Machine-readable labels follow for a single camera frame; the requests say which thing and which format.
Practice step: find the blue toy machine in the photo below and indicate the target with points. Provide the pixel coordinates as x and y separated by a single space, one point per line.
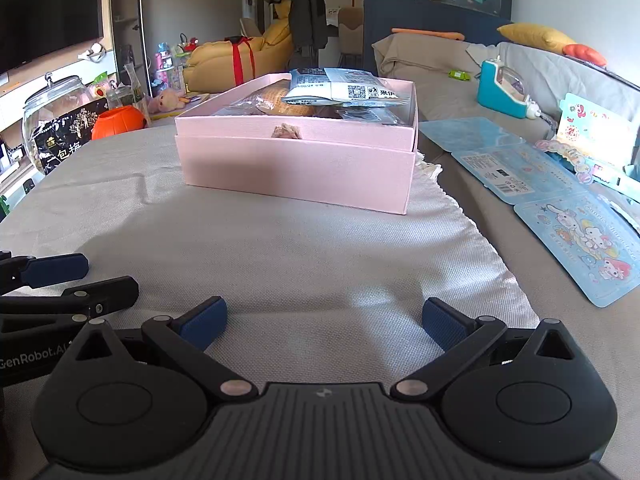
500 90

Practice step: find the orange pumpkin bucket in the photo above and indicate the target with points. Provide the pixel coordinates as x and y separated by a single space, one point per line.
120 125

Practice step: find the light blue packaging card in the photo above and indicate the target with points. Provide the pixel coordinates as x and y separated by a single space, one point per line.
500 170

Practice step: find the blue white snack packet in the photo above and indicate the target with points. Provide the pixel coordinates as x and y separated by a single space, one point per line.
360 90

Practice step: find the glass display cabinet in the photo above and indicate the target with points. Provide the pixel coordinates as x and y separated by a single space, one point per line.
127 15

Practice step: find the pink gift box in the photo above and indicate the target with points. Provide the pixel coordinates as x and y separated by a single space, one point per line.
300 170

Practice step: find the white woven table cloth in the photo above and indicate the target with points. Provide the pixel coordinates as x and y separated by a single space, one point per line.
300 260

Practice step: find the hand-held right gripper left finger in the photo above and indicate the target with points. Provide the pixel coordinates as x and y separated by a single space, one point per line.
205 322

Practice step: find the small red toy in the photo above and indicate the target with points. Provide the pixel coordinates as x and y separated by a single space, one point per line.
190 43

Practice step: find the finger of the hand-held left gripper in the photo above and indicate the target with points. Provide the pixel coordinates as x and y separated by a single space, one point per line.
105 292
55 270

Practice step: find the dark blue partition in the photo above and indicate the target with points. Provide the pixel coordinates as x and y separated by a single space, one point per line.
390 20

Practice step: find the yellow plush toy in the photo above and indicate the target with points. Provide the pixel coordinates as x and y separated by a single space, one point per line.
215 60

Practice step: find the grey white snack packet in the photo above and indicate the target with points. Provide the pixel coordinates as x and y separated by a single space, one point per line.
305 85

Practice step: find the green white snack bag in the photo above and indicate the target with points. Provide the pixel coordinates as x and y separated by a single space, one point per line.
107 87

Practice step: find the dark coat on rack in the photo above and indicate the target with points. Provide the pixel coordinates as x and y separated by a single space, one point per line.
305 10

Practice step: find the white television cabinet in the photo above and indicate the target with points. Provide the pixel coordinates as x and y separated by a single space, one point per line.
15 105

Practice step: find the red ribbon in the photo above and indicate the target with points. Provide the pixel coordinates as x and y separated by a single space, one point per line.
242 60

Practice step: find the colourful cartoon toy pack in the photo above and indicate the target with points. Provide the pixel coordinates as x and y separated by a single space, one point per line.
585 130

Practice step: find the small green toy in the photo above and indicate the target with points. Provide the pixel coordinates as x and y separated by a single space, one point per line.
459 75

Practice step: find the glass jar with lid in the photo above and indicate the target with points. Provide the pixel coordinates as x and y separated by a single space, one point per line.
50 105

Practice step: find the yellow notebook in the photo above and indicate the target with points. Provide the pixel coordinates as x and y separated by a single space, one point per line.
197 98

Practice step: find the orange pillow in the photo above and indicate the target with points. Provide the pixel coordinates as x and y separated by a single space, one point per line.
585 55

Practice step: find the bread loaf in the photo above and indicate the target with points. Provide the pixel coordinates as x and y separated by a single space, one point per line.
275 100

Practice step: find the tan dining chair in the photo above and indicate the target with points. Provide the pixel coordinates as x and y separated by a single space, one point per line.
350 30

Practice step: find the grey covered sofa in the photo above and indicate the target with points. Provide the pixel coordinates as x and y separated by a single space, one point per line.
430 65

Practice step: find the black television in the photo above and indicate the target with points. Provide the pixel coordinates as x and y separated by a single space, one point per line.
45 5

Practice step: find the black printed packet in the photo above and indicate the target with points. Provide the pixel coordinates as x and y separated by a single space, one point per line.
70 130

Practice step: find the cartoon printed blue card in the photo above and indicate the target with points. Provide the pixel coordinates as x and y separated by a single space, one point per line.
590 245

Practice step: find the colourful toy set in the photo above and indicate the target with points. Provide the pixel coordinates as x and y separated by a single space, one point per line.
167 67

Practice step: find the pink plush toy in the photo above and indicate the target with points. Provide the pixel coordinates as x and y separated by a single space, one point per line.
167 100

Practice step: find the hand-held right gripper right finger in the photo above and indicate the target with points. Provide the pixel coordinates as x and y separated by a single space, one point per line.
442 325

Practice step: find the yellow pillow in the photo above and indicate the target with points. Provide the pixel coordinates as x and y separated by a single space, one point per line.
535 36

